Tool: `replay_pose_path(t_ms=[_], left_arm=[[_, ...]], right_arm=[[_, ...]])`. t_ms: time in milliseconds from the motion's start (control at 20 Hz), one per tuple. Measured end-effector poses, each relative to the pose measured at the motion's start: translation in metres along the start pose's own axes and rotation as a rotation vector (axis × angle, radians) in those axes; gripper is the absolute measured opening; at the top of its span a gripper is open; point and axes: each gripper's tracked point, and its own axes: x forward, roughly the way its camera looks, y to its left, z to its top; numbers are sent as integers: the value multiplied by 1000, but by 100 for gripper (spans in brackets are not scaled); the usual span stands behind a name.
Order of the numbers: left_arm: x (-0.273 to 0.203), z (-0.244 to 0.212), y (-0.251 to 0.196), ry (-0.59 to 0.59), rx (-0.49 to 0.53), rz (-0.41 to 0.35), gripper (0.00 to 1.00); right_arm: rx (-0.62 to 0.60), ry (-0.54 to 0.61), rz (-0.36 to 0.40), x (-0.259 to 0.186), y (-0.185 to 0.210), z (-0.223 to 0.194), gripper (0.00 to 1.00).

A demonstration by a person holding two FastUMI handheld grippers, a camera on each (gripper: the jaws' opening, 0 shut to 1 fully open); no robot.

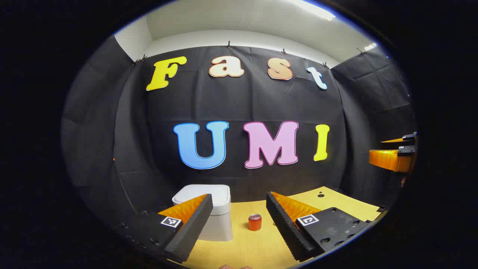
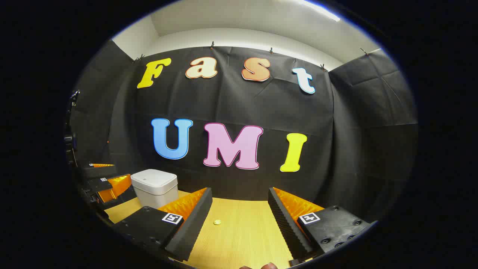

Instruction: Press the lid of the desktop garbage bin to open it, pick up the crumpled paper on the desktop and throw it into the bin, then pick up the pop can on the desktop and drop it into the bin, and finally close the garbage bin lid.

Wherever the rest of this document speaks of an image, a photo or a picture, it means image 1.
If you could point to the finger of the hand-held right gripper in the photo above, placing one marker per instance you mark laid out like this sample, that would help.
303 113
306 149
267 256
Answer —
388 158
409 137

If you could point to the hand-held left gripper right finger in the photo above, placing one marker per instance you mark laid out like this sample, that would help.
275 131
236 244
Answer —
287 228

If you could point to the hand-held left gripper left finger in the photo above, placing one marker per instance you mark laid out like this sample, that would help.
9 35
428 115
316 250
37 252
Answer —
194 228

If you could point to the red pop can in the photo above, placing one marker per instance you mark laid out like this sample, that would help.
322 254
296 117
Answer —
255 223

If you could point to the white desktop garbage bin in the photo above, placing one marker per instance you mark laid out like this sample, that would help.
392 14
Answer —
218 201

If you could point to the wooden desktop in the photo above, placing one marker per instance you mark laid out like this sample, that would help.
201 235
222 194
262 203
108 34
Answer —
254 246

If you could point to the black backdrop cloth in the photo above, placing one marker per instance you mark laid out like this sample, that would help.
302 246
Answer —
242 101

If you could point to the ceiling light strip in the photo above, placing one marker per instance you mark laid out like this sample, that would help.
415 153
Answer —
317 9

